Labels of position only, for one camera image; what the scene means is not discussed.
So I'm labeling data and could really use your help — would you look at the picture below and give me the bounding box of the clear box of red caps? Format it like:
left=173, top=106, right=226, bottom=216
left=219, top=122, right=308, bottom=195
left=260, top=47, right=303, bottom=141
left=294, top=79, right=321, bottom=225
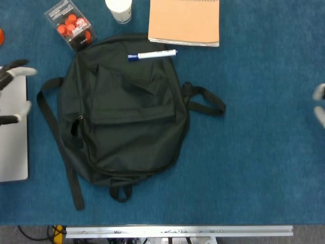
left=44, top=0, right=98, bottom=53

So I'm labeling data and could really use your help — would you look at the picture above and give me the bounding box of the white robot base bracket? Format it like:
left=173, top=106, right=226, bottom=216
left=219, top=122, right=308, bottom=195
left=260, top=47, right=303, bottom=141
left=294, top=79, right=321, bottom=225
left=106, top=236, right=217, bottom=244

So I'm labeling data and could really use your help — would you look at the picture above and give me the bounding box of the black fabric backpack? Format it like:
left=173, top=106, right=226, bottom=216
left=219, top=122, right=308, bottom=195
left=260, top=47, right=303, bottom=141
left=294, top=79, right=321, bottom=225
left=37, top=33, right=226, bottom=211

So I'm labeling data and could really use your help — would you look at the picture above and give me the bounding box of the tan spiral notebook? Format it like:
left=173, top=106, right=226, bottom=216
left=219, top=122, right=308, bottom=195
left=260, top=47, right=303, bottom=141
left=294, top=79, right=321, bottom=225
left=148, top=0, right=220, bottom=48

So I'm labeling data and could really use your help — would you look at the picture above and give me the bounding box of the yellow power strip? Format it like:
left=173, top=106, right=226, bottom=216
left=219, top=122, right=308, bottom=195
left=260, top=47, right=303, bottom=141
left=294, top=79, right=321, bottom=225
left=52, top=225, right=67, bottom=244

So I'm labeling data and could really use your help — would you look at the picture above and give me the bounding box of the white paper cup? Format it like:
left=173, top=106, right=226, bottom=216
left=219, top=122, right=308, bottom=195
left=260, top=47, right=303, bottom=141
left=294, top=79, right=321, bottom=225
left=105, top=0, right=133, bottom=25

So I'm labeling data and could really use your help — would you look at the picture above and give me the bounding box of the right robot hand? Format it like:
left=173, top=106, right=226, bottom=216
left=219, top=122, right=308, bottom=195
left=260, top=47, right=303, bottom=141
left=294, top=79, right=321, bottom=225
left=312, top=83, right=325, bottom=128

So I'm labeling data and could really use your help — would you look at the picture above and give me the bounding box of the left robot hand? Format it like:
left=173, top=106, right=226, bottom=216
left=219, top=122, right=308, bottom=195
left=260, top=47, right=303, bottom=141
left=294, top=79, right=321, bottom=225
left=0, top=59, right=38, bottom=127

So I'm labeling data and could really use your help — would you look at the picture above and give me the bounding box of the black floor cable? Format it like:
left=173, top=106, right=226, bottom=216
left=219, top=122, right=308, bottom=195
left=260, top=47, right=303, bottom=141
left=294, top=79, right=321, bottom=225
left=17, top=225, right=55, bottom=241

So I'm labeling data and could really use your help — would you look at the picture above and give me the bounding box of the aluminium rail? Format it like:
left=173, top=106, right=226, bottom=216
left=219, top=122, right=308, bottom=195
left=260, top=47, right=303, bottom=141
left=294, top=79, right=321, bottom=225
left=65, top=225, right=294, bottom=239

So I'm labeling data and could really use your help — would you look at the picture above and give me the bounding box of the grey laptop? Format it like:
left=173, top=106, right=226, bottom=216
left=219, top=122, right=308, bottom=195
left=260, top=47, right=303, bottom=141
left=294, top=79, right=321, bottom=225
left=0, top=66, right=29, bottom=183

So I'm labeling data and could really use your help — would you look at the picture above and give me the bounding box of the blue felt table cloth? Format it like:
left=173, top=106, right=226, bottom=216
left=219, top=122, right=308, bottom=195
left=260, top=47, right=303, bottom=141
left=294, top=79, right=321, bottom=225
left=0, top=0, right=325, bottom=226

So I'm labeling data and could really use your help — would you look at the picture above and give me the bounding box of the white marker with blue cap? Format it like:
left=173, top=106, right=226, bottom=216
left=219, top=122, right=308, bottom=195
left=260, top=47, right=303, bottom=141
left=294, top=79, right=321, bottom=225
left=127, top=49, right=178, bottom=63

